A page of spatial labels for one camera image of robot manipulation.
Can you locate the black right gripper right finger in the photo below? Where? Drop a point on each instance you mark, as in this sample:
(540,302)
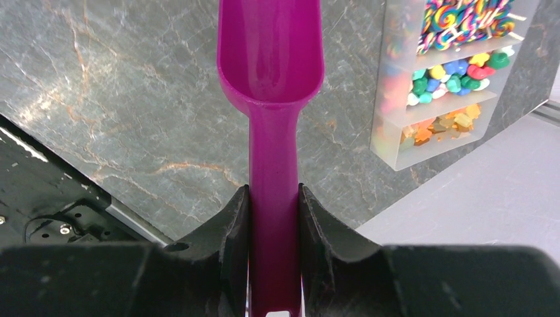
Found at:
(346,274)

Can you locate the magenta plastic scoop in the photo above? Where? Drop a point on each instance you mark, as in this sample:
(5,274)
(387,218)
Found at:
(270,61)

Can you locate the clear compartment candy box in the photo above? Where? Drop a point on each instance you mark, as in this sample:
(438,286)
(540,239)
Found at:
(443,66)

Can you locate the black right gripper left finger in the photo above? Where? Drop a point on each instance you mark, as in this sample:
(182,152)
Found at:
(204,273)

